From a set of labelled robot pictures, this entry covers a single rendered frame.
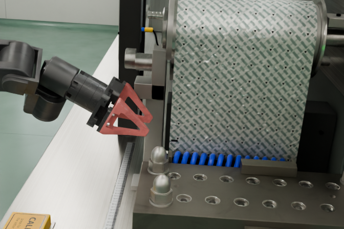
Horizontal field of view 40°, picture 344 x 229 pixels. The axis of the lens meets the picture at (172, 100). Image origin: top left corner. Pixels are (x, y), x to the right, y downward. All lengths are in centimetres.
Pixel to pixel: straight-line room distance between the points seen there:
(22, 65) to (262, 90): 41
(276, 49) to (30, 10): 607
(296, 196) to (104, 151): 54
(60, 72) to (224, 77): 28
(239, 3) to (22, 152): 251
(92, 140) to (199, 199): 53
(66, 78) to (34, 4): 595
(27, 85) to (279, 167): 44
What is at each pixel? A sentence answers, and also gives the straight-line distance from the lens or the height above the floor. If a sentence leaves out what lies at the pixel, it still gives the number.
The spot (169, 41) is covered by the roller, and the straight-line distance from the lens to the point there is 82.
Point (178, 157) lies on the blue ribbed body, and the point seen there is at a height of 104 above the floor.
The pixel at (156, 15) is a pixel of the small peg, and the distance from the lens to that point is 87.
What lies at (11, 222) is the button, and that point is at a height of 92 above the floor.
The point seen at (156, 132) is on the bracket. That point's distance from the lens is 96.
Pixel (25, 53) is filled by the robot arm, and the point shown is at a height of 121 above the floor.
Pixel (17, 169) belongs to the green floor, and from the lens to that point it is 301.
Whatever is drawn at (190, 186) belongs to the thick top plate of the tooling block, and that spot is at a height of 103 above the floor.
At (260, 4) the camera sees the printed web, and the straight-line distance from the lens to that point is 85.
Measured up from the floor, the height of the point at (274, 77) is 119.
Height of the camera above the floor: 143
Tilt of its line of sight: 21 degrees down
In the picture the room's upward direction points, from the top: 3 degrees clockwise
